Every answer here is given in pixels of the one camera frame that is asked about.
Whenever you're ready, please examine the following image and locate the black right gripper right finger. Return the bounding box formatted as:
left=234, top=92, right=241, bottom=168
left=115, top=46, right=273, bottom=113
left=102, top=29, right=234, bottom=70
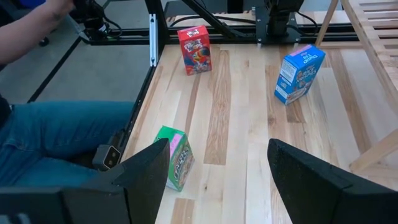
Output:
left=267, top=138, right=398, bottom=224

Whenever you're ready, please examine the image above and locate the wooden slatted shelf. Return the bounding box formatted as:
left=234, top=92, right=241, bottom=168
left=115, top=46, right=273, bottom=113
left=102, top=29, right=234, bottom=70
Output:
left=314, top=0, right=398, bottom=174

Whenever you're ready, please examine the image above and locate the person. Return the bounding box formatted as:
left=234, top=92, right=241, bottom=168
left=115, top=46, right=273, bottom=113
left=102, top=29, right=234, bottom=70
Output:
left=0, top=0, right=134, bottom=187

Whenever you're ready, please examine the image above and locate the blue Rice Krispies cereal box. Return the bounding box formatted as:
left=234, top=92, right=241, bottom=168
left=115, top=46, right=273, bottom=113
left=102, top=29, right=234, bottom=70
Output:
left=274, top=44, right=326, bottom=106

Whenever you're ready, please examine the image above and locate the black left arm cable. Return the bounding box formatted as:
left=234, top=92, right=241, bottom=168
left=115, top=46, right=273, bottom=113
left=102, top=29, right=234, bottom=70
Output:
left=169, top=14, right=259, bottom=28

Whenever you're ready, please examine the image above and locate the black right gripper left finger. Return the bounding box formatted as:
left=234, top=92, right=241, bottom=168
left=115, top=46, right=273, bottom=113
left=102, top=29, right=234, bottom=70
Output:
left=0, top=138, right=171, bottom=224

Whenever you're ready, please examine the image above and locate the small table-level camera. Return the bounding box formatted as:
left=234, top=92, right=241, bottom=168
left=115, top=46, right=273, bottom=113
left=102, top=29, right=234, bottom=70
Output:
left=92, top=144, right=122, bottom=171

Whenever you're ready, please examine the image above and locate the silver aluminium profile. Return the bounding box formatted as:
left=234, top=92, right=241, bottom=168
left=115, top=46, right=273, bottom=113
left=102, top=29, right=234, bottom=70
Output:
left=148, top=14, right=159, bottom=68

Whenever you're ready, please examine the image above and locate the red Froot Loops cereal box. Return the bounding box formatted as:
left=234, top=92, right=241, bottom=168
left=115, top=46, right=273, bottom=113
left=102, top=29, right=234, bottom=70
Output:
left=177, top=24, right=213, bottom=77

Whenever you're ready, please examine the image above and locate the green Apple Jacks cereal box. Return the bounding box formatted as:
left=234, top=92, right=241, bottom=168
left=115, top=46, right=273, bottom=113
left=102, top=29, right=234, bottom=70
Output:
left=153, top=125, right=196, bottom=192

